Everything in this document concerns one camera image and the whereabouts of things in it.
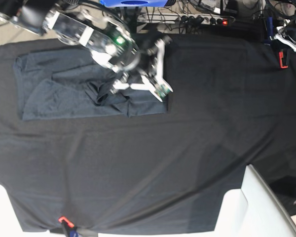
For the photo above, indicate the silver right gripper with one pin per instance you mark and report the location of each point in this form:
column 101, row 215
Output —
column 147, row 62

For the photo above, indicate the power strip on floor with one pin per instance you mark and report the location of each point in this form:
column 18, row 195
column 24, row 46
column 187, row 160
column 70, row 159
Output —
column 194, row 19

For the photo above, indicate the red blue front clamp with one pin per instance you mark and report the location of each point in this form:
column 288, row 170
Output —
column 69, row 229

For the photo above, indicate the blue clamp at rear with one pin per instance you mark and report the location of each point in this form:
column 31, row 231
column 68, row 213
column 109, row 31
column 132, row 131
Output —
column 269, row 31

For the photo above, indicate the blue plastic bin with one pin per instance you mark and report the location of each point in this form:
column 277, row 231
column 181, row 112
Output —
column 140, row 3

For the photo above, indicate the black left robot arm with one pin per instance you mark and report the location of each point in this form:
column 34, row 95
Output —
column 286, row 11

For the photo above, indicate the dark grey T-shirt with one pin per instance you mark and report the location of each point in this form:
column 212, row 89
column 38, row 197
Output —
column 67, row 84

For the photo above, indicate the red black table clamp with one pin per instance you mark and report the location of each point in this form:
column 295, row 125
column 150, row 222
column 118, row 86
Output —
column 284, row 58

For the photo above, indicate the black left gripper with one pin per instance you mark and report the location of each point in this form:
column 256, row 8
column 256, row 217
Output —
column 287, row 35

